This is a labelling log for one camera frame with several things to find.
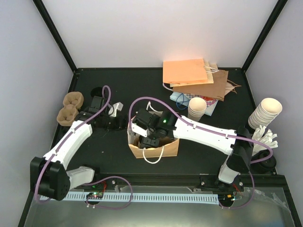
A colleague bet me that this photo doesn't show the white paper cup stack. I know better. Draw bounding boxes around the white paper cup stack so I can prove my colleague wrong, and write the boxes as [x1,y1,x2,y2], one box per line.
[187,97,207,122]

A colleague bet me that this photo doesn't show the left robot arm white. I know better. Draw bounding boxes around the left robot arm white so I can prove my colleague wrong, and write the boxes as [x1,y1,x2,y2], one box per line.
[30,96,127,201]

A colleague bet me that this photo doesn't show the light blue paper bag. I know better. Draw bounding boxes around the light blue paper bag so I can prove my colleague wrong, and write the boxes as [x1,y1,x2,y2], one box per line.
[169,92,190,110]

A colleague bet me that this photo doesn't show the black lid stack right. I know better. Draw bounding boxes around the black lid stack right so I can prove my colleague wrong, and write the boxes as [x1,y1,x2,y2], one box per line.
[250,150,277,174]

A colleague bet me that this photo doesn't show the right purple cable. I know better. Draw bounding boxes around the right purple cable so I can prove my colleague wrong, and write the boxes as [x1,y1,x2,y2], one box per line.
[128,96,274,210]

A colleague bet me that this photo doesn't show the orange paper bag white handles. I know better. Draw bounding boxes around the orange paper bag white handles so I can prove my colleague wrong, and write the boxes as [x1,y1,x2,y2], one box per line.
[127,102,179,164]

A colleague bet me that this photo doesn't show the checkered paper bag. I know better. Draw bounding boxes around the checkered paper bag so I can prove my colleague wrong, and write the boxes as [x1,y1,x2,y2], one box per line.
[187,94,218,116]

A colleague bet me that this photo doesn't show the blue slotted cable duct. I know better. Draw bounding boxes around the blue slotted cable duct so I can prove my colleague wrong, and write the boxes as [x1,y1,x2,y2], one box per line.
[65,190,220,205]

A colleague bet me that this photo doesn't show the tall white cup stack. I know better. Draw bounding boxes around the tall white cup stack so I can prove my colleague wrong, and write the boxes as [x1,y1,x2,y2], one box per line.
[248,97,283,129]

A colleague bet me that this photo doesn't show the orange paper bag stack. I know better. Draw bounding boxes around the orange paper bag stack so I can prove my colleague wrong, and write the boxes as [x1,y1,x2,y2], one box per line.
[162,59,219,91]

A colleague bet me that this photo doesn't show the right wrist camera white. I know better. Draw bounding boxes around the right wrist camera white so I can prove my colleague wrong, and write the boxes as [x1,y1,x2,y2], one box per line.
[131,123,148,137]

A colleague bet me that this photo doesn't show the brown kraft paper bag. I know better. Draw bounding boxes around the brown kraft paper bag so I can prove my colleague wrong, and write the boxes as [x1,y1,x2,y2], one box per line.
[172,70,239,101]

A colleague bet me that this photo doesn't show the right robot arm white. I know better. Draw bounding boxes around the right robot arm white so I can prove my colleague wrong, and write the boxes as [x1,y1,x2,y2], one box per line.
[130,109,253,191]

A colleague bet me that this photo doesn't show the black paper cup stack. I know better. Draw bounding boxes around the black paper cup stack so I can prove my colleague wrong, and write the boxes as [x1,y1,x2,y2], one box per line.
[90,87,103,98]

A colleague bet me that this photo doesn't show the pulp cup carrier stack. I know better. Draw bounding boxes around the pulp cup carrier stack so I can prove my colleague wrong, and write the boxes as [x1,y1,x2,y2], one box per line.
[56,92,84,127]

